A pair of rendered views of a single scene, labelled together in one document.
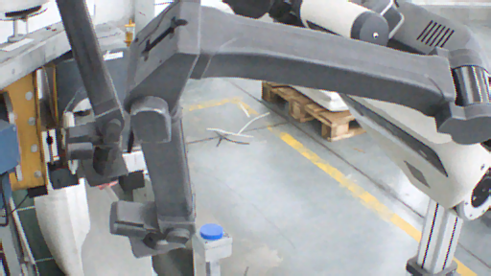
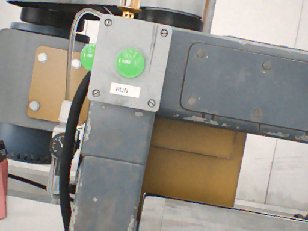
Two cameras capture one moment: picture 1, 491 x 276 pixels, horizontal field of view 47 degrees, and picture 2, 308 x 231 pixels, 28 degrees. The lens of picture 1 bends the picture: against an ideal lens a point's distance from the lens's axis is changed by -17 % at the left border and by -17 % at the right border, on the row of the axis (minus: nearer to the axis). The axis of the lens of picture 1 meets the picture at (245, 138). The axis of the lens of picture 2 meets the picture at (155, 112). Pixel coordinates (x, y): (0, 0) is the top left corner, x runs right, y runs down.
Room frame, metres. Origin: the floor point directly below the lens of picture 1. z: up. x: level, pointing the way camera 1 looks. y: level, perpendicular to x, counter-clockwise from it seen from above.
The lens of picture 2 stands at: (1.81, -0.33, 1.27)
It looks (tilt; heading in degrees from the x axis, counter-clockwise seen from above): 3 degrees down; 117
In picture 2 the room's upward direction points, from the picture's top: 10 degrees clockwise
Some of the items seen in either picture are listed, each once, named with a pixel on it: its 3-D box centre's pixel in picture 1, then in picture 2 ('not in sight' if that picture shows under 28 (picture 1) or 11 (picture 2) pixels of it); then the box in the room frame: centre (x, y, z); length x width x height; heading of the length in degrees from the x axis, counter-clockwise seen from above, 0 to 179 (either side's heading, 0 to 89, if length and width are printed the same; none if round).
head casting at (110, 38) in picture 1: (86, 83); (205, 134); (1.52, 0.41, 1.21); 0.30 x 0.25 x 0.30; 29
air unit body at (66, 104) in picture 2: (71, 143); (65, 154); (1.31, 0.41, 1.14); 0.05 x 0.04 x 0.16; 119
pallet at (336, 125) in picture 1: (361, 95); not in sight; (4.42, -0.83, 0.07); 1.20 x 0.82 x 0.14; 121
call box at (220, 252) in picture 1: (211, 242); not in sight; (1.42, 0.08, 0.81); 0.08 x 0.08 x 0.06; 29
